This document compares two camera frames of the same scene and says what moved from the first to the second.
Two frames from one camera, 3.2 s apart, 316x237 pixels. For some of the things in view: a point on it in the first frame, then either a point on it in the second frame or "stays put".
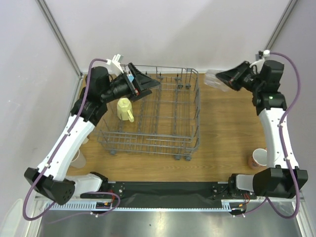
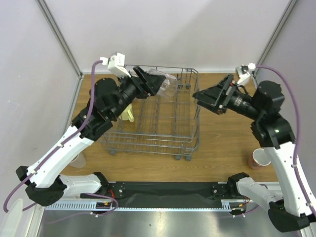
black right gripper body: x=242 y=75 -> x=225 y=91
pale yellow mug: x=124 y=109 stays put
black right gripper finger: x=236 y=87 -> x=217 y=110
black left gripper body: x=123 y=87 stays put
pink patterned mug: x=258 y=159 stays put
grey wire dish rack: x=167 y=122 stays put
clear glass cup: x=211 y=80 -> x=169 y=88
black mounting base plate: x=168 y=195 stays put
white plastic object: x=12 y=221 stays put
